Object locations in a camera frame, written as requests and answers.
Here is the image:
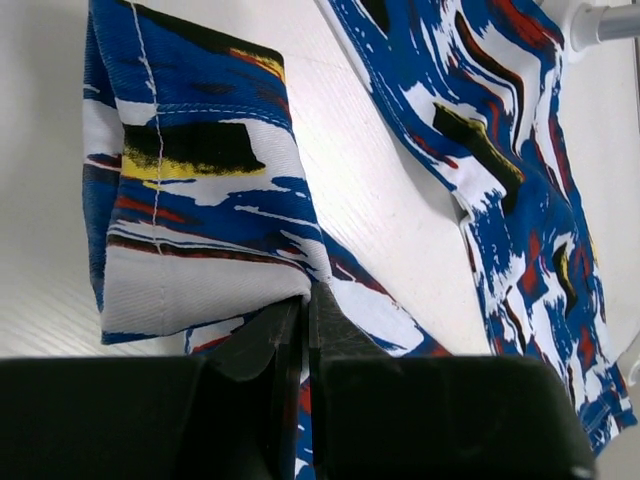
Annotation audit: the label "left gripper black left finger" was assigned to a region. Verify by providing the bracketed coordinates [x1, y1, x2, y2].
[1, 299, 301, 479]

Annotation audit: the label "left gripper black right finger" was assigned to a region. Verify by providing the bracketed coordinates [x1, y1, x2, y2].
[309, 284, 597, 479]

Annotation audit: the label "blue patterned trousers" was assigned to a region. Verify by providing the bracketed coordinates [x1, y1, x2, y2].
[82, 1, 637, 453]

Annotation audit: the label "white clothes rack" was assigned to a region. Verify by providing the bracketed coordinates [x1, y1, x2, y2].
[542, 0, 640, 61]

